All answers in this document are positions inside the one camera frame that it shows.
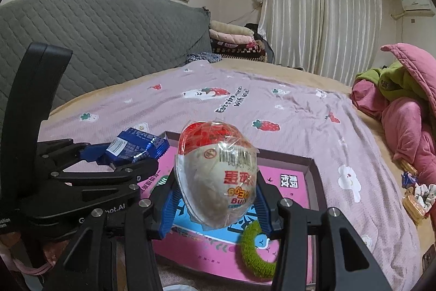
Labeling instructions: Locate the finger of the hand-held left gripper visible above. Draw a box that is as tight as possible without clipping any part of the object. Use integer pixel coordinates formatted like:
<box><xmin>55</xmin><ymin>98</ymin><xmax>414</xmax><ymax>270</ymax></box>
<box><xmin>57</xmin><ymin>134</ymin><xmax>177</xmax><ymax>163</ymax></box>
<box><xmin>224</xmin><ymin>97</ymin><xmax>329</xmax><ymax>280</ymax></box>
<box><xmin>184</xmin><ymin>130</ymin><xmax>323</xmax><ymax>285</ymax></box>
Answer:
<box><xmin>36</xmin><ymin>138</ymin><xmax>114</xmax><ymax>169</ymax></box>
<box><xmin>51</xmin><ymin>158</ymin><xmax>160</xmax><ymax>191</ymax></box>

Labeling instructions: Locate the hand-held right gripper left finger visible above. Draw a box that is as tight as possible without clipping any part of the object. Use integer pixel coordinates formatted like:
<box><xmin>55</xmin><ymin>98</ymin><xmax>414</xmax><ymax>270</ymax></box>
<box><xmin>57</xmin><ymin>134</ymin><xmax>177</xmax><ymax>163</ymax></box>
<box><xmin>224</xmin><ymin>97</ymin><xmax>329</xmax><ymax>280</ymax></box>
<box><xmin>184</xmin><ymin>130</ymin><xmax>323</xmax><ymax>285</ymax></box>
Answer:
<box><xmin>43</xmin><ymin>175</ymin><xmax>181</xmax><ymax>291</ymax></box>

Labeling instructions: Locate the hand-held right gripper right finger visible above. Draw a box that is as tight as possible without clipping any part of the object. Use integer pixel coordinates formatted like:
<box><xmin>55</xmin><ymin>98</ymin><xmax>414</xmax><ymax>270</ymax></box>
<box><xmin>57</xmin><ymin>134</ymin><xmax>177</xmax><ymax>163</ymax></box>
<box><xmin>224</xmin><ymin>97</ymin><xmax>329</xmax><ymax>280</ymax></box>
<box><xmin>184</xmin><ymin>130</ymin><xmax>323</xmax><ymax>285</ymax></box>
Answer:
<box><xmin>254</xmin><ymin>172</ymin><xmax>392</xmax><ymax>291</ymax></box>

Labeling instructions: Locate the blue cookie packet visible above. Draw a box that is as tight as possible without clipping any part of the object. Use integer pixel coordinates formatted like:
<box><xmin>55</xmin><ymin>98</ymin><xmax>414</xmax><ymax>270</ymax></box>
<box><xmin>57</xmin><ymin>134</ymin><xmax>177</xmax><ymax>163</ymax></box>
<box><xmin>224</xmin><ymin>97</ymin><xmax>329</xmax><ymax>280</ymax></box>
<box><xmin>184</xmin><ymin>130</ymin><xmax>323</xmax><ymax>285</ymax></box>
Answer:
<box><xmin>97</xmin><ymin>127</ymin><xmax>170</xmax><ymax>166</ymax></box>

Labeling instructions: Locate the green fuzzy ring scrunchie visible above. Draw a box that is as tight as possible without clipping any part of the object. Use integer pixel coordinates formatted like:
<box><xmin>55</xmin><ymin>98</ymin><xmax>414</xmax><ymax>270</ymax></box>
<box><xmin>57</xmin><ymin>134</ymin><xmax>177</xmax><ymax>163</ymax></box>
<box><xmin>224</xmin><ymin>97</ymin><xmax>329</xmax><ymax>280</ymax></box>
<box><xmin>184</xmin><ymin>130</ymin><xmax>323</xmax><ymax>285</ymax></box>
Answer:
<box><xmin>236</xmin><ymin>221</ymin><xmax>280</xmax><ymax>280</ymax></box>

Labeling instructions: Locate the shallow grey cardboard box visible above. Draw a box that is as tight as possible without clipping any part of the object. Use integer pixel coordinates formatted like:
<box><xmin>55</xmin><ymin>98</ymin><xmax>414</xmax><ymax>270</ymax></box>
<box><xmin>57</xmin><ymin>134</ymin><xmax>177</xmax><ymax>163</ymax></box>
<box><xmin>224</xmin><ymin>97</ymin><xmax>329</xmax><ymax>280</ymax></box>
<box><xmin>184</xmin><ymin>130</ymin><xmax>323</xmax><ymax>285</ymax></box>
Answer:
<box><xmin>146</xmin><ymin>131</ymin><xmax>321</xmax><ymax>288</ymax></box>

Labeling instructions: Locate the red white toy egg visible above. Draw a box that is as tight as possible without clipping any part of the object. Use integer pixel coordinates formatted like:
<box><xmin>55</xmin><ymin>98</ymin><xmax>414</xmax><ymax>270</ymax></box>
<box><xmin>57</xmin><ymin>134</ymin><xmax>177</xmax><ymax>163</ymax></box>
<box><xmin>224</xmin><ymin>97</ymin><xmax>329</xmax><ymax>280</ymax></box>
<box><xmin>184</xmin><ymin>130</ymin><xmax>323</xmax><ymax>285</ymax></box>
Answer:
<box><xmin>174</xmin><ymin>121</ymin><xmax>258</xmax><ymax>229</ymax></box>

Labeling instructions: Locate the pink and blue book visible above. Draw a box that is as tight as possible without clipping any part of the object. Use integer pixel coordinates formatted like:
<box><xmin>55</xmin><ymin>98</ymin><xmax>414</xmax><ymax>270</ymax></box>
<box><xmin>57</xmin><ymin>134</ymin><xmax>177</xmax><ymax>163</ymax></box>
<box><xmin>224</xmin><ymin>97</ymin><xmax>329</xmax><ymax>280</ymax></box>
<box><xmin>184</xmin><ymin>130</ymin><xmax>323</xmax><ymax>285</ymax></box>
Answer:
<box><xmin>141</xmin><ymin>151</ymin><xmax>314</xmax><ymax>285</ymax></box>

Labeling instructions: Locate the strawberry bear printed blanket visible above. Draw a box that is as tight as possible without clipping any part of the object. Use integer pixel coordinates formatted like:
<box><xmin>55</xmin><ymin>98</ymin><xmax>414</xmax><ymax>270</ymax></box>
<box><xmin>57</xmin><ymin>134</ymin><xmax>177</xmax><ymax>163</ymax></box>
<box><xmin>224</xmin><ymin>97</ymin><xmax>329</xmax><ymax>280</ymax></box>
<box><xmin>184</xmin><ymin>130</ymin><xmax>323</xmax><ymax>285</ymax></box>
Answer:
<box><xmin>51</xmin><ymin>61</ymin><xmax>423</xmax><ymax>291</ymax></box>

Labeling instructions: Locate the grey quilted headboard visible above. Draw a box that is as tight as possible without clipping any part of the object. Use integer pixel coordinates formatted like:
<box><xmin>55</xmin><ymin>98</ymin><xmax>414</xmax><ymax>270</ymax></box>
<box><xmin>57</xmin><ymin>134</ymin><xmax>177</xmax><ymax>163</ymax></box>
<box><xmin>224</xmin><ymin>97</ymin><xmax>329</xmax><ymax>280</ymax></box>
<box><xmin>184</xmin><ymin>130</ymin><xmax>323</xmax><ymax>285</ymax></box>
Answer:
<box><xmin>0</xmin><ymin>0</ymin><xmax>213</xmax><ymax>128</ymax></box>

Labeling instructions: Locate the blue grey knitted cloth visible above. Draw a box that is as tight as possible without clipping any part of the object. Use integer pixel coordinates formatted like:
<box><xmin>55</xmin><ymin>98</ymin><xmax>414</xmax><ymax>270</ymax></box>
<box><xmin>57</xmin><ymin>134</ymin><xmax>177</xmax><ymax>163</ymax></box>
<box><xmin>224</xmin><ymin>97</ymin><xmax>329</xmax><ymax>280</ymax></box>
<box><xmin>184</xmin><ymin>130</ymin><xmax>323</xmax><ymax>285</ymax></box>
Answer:
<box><xmin>186</xmin><ymin>52</ymin><xmax>222</xmax><ymax>65</ymax></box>

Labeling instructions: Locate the blue candy wrapper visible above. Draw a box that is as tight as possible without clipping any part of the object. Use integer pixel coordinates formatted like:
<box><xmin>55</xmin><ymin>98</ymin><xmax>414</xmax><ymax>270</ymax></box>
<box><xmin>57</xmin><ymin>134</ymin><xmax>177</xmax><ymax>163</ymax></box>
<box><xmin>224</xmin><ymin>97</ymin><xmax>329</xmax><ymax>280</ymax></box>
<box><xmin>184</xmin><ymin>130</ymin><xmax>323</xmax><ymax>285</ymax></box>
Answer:
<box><xmin>401</xmin><ymin>172</ymin><xmax>418</xmax><ymax>189</ymax></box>

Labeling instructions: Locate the dark checked folded blanket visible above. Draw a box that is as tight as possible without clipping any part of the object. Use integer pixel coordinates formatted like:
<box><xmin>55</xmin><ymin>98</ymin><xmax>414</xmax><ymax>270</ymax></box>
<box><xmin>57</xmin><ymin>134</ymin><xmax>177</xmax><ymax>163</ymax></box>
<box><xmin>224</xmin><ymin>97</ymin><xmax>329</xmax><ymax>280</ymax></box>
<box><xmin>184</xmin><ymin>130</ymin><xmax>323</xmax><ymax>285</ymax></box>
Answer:
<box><xmin>211</xmin><ymin>39</ymin><xmax>268</xmax><ymax>61</ymax></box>

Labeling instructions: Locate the white patterned scrunchie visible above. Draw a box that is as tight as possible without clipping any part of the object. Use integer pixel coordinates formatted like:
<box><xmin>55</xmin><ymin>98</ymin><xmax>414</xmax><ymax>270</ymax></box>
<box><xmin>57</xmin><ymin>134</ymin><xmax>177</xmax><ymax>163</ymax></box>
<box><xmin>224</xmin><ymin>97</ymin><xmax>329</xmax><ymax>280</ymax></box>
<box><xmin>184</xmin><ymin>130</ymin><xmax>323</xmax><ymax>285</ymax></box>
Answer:
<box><xmin>414</xmin><ymin>182</ymin><xmax>436</xmax><ymax>206</ymax></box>

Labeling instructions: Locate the pink folded blanket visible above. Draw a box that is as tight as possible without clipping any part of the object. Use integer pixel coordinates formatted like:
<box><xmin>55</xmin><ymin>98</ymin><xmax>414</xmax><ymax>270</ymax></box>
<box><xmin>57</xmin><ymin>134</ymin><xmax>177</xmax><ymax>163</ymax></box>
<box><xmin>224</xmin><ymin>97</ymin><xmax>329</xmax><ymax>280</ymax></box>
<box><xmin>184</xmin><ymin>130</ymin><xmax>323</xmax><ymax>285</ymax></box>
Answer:
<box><xmin>209</xmin><ymin>30</ymin><xmax>254</xmax><ymax>44</ymax></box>

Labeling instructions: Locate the pink quilt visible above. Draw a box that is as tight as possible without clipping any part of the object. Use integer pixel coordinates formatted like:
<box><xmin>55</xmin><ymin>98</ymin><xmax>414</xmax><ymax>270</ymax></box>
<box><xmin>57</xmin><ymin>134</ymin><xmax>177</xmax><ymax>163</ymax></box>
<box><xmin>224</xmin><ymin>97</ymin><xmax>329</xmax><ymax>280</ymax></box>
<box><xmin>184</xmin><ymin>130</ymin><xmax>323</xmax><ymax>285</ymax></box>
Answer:
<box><xmin>351</xmin><ymin>43</ymin><xmax>436</xmax><ymax>189</ymax></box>

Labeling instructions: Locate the beige folded blanket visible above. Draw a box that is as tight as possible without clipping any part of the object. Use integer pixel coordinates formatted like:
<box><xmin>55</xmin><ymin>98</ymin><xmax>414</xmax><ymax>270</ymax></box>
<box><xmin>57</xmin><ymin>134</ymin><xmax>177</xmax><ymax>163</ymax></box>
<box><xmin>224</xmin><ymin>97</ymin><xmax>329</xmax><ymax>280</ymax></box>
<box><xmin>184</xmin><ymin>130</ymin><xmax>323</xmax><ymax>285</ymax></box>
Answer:
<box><xmin>209</xmin><ymin>20</ymin><xmax>254</xmax><ymax>36</ymax></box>

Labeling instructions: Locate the green garment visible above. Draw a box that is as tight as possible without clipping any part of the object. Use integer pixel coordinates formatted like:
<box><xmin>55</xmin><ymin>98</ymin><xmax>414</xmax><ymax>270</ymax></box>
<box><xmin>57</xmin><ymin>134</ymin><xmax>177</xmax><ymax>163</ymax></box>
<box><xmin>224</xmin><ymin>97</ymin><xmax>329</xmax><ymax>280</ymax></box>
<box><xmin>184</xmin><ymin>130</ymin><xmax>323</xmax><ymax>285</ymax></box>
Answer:
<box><xmin>356</xmin><ymin>60</ymin><xmax>430</xmax><ymax>104</ymax></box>

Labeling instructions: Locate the white curtain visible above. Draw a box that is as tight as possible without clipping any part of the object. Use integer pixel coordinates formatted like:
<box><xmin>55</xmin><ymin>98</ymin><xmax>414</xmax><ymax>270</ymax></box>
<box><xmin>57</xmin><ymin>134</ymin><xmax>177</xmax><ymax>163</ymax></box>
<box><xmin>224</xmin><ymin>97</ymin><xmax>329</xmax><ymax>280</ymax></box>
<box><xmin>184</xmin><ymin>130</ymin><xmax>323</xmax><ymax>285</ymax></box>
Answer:
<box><xmin>254</xmin><ymin>0</ymin><xmax>384</xmax><ymax>87</ymax></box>

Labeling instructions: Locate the white air conditioner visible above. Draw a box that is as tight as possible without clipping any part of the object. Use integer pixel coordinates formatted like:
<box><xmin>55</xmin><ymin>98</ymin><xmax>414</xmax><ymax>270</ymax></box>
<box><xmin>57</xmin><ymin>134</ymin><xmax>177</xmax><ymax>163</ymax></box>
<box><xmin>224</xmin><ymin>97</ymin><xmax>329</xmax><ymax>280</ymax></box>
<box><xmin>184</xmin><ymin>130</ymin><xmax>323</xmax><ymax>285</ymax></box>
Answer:
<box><xmin>400</xmin><ymin>0</ymin><xmax>436</xmax><ymax>12</ymax></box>

